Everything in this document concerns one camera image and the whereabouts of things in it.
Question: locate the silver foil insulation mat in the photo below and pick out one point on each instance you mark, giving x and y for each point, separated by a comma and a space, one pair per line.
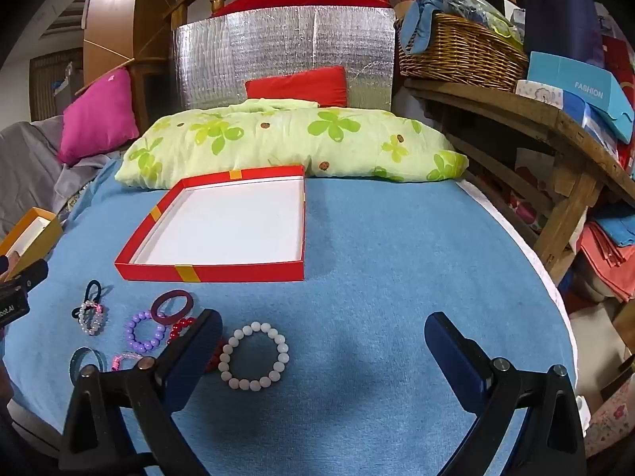
278, 44

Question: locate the grey cloth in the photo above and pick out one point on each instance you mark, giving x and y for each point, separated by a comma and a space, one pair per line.
30, 158

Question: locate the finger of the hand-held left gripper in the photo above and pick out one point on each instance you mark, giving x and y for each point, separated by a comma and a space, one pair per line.
33, 271

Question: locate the maroon bangle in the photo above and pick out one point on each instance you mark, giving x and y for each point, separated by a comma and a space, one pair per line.
155, 305

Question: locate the folded blue cloth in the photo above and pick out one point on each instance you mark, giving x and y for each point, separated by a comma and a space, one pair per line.
617, 225

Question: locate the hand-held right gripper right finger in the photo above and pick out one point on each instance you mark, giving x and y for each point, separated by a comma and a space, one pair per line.
454, 357

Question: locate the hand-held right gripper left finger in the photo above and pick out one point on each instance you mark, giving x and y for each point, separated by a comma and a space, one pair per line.
196, 352

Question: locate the light blue cardboard box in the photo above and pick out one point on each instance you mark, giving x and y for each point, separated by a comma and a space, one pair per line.
570, 72

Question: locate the wicker basket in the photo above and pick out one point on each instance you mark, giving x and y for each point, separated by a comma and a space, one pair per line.
456, 54

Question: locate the curved wooden board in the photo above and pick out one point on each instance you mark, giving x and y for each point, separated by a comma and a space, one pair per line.
119, 5

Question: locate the dark blue bag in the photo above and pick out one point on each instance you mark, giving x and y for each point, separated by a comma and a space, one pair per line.
560, 15

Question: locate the stack of coral cloths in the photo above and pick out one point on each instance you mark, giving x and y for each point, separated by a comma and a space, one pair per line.
603, 263

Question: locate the pink pillow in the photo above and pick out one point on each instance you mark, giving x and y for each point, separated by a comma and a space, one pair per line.
96, 119

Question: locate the blue blanket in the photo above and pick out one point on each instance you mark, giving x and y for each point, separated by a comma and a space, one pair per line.
387, 267

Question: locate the silver bangle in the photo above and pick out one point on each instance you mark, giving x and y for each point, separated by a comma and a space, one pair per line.
73, 362

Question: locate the small red pillow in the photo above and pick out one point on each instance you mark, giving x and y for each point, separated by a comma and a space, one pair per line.
297, 87

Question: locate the pink floral cloth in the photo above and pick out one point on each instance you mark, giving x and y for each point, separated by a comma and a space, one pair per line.
612, 421

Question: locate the orange cardboard box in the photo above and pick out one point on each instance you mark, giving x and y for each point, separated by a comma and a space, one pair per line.
47, 233

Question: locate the small white printed box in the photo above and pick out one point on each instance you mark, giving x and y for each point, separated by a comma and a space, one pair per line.
538, 93

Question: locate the red cardboard box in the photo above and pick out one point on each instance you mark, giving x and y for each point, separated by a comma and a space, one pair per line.
223, 223

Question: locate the blue cloth in basket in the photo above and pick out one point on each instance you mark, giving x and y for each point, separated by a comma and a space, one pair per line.
414, 20

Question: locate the green floral pillow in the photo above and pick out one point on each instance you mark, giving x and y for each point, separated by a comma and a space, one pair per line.
297, 139

